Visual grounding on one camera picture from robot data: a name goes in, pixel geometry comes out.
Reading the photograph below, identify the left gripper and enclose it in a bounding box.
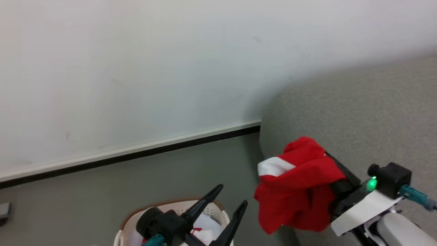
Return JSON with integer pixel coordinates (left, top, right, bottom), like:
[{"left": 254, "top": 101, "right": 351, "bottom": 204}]
[{"left": 181, "top": 184, "right": 248, "bottom": 246}]

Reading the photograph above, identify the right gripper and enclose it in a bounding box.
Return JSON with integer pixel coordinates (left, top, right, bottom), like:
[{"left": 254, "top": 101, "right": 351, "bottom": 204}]
[{"left": 326, "top": 152, "right": 403, "bottom": 237}]

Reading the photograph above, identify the red and white jersey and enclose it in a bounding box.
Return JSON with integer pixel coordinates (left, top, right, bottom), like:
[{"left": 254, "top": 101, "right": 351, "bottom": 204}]
[{"left": 253, "top": 136, "right": 347, "bottom": 234}]

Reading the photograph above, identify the white laundry basket brown rim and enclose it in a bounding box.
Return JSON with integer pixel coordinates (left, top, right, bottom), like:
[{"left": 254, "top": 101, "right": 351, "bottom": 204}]
[{"left": 114, "top": 197, "right": 234, "bottom": 246}]

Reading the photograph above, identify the white cloth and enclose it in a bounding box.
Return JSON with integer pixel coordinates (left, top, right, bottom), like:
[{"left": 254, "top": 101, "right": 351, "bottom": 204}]
[{"left": 131, "top": 214, "right": 224, "bottom": 246}]

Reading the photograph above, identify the grey fabric sofa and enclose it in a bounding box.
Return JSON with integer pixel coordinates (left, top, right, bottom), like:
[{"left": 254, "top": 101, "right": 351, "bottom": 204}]
[{"left": 258, "top": 55, "right": 437, "bottom": 246}]

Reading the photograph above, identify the white and black baseboard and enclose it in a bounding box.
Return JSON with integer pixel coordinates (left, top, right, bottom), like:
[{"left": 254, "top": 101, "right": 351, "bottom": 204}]
[{"left": 0, "top": 119, "right": 262, "bottom": 189}]

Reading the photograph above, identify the teal left camera cable plug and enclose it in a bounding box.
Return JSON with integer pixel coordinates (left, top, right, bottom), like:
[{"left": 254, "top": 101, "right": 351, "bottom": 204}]
[{"left": 143, "top": 234, "right": 167, "bottom": 246}]

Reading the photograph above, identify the teal camera cable plug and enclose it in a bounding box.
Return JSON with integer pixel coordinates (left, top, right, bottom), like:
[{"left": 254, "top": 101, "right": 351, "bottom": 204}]
[
  {"left": 143, "top": 234, "right": 167, "bottom": 246},
  {"left": 400, "top": 184, "right": 437, "bottom": 211}
]

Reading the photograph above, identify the teal right camera cable plug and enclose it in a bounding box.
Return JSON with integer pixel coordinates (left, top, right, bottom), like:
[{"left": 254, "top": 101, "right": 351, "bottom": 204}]
[{"left": 400, "top": 184, "right": 437, "bottom": 211}]

